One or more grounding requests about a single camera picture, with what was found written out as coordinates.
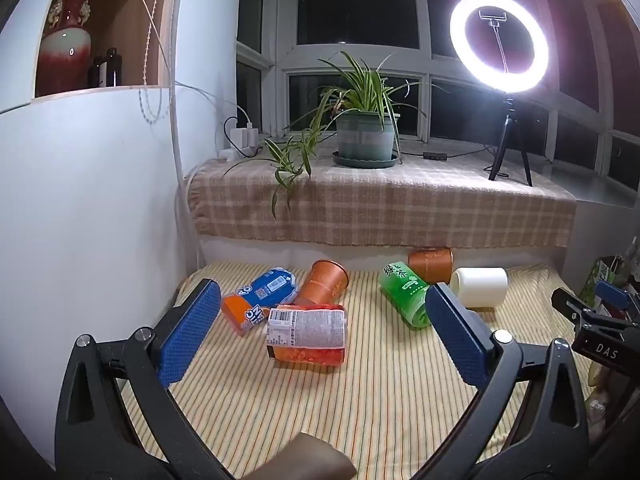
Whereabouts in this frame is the white cup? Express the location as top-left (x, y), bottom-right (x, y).
top-left (450, 267), bottom-right (509, 310)

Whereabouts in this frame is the white cabinet with niche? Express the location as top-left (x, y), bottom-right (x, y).
top-left (0, 0), bottom-right (243, 467)

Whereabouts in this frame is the white window frame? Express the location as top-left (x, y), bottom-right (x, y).
top-left (235, 0), bottom-right (640, 207)

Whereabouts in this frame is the black tripod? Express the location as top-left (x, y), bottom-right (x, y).
top-left (487, 94), bottom-right (534, 187)

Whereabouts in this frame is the white cable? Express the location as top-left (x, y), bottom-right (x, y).
top-left (117, 0), bottom-right (251, 128)

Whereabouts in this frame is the white bead chain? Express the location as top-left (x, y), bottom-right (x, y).
top-left (138, 0), bottom-right (166, 123)

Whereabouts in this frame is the orange blue snack packet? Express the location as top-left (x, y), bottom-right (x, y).
top-left (221, 267), bottom-right (306, 337)

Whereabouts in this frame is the green pot saucer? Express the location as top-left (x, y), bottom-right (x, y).
top-left (332, 152), bottom-right (401, 169)

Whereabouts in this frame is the red and white vase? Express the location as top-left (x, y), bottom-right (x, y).
top-left (36, 0), bottom-right (102, 97)

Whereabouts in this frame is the green printed cup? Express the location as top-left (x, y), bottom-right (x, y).
top-left (378, 261), bottom-right (434, 330)

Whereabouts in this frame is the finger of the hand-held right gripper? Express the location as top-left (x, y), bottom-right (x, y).
top-left (594, 280), bottom-right (640, 317)
top-left (551, 288), bottom-right (589, 319)

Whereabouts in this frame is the phone holder clamp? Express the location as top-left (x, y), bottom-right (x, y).
top-left (477, 8), bottom-right (511, 74)

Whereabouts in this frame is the white power strip with chargers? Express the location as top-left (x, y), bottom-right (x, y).
top-left (217, 122), bottom-right (264, 162)

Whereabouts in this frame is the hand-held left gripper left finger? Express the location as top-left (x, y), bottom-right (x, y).
top-left (54, 278), bottom-right (235, 480)

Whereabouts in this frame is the green carton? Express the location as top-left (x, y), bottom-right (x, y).
top-left (579, 256), bottom-right (627, 307)

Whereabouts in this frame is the orange tapered paper cup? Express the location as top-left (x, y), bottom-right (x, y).
top-left (295, 260), bottom-right (350, 308)

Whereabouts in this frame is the dark bottle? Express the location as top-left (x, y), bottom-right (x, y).
top-left (88, 55), bottom-right (108, 89)
top-left (105, 47), bottom-right (124, 87)

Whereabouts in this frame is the spider plant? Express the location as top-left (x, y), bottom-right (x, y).
top-left (222, 50), bottom-right (442, 219)

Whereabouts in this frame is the ring light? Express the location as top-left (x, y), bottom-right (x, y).
top-left (449, 0), bottom-right (550, 94)

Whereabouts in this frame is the checked beige cloth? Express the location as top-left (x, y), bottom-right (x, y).
top-left (186, 157), bottom-right (579, 249)

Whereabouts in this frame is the brown cylindrical cup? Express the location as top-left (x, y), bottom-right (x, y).
top-left (408, 247), bottom-right (454, 285)

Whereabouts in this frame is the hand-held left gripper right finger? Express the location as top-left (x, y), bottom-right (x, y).
top-left (414, 282), bottom-right (594, 480)

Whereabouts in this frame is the brown padded object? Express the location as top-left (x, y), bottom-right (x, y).
top-left (239, 432), bottom-right (359, 480)

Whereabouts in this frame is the striped yellow mat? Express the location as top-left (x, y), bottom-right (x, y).
top-left (117, 260), bottom-right (597, 480)

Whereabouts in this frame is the green plant pot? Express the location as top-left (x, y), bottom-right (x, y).
top-left (335, 110), bottom-right (397, 161)

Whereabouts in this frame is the red white snack packet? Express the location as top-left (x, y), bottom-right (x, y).
top-left (266, 304), bottom-right (348, 366)

